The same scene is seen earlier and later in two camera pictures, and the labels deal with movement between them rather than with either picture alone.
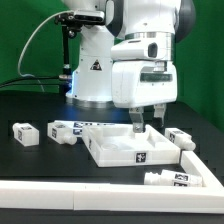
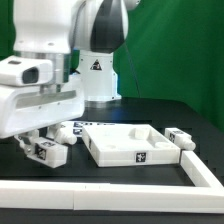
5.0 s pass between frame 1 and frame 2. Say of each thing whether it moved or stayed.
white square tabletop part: stayed
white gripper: moved
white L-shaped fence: stayed
